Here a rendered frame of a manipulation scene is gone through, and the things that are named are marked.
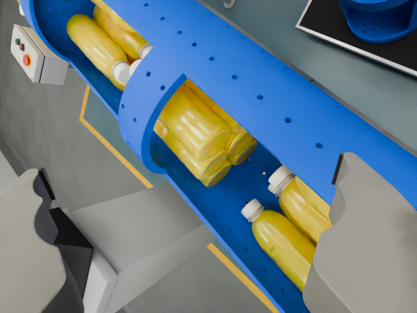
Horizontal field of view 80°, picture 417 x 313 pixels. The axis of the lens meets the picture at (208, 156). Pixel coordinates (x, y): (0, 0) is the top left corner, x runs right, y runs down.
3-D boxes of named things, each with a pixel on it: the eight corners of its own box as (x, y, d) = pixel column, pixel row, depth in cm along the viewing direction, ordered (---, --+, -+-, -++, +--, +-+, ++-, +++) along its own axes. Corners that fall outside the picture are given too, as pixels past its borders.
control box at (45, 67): (63, 85, 91) (31, 82, 83) (41, 56, 98) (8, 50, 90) (70, 60, 86) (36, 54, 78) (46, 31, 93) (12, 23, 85)
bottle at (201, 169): (232, 155, 46) (172, 96, 53) (221, 146, 40) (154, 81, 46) (205, 182, 47) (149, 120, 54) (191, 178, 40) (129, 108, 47)
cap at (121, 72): (120, 81, 56) (124, 86, 55) (109, 71, 52) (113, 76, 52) (132, 69, 56) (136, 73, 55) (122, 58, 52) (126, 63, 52)
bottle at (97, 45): (81, 48, 64) (120, 90, 57) (59, 28, 57) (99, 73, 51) (100, 28, 64) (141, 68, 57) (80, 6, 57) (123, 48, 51)
